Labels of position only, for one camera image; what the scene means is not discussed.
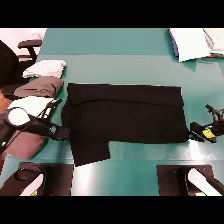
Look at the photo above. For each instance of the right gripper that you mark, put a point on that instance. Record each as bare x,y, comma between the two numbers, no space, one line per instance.
204,133

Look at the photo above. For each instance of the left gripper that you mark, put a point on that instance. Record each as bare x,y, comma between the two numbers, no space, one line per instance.
60,132

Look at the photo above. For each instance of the black T-shirt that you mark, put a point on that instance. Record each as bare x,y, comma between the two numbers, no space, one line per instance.
126,113

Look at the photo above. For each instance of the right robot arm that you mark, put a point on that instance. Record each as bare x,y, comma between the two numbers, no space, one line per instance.
201,180

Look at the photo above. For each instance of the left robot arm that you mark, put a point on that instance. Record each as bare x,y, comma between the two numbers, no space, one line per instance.
18,117

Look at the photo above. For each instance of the maroon garment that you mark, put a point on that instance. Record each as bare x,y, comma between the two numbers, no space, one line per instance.
25,145

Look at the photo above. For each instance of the white folded garment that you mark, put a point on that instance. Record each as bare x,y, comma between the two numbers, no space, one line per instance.
33,104
45,68

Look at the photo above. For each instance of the brown folded garment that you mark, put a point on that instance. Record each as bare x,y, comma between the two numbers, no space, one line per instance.
40,87

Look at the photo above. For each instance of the black office chair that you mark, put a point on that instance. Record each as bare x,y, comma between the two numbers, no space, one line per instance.
10,66

